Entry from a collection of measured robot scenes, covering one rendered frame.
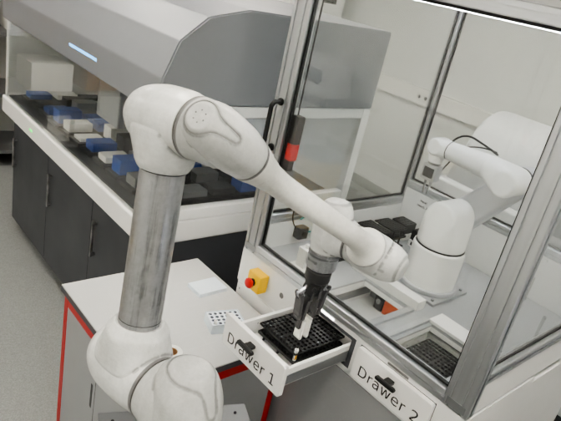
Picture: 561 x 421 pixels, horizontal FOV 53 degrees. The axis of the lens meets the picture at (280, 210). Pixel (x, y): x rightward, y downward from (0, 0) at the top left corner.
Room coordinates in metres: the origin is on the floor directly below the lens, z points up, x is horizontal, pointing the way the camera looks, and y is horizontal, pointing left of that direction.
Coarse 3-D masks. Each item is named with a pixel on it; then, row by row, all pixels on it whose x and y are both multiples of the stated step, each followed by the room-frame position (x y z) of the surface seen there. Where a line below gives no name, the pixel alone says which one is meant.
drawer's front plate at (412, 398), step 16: (368, 352) 1.48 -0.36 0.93; (352, 368) 1.49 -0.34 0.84; (368, 368) 1.46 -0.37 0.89; (384, 368) 1.42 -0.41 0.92; (368, 384) 1.44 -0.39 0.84; (400, 384) 1.37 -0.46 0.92; (384, 400) 1.40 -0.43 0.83; (400, 400) 1.36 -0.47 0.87; (416, 400) 1.33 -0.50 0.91; (400, 416) 1.35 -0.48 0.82
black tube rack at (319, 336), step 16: (272, 320) 1.58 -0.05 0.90; (288, 320) 1.60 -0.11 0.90; (320, 320) 1.64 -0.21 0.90; (272, 336) 1.53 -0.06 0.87; (288, 336) 1.51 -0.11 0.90; (320, 336) 1.55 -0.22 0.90; (336, 336) 1.57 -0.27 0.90; (288, 352) 1.47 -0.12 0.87; (304, 352) 1.45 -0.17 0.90; (320, 352) 1.51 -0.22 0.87
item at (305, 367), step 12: (276, 312) 1.64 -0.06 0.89; (288, 312) 1.67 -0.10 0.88; (252, 324) 1.56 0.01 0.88; (336, 348) 1.51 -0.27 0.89; (348, 348) 1.54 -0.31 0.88; (312, 360) 1.42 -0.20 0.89; (324, 360) 1.46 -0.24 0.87; (336, 360) 1.51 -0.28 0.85; (288, 372) 1.36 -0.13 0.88; (300, 372) 1.39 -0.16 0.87; (312, 372) 1.43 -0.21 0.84
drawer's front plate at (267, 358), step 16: (224, 336) 1.51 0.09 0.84; (240, 336) 1.46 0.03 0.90; (256, 336) 1.43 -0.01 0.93; (240, 352) 1.45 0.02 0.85; (256, 352) 1.40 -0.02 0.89; (272, 352) 1.37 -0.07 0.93; (256, 368) 1.39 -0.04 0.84; (272, 368) 1.35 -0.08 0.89; (288, 368) 1.32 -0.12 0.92; (272, 384) 1.34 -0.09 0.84
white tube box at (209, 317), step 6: (210, 312) 1.70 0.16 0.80; (216, 312) 1.70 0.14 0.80; (222, 312) 1.71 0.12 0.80; (234, 312) 1.73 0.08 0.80; (204, 318) 1.69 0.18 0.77; (210, 318) 1.66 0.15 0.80; (216, 318) 1.67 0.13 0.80; (222, 318) 1.68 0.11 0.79; (240, 318) 1.70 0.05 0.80; (210, 324) 1.63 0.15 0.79; (222, 324) 1.64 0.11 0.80; (210, 330) 1.63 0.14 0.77; (216, 330) 1.63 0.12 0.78; (222, 330) 1.64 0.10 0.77
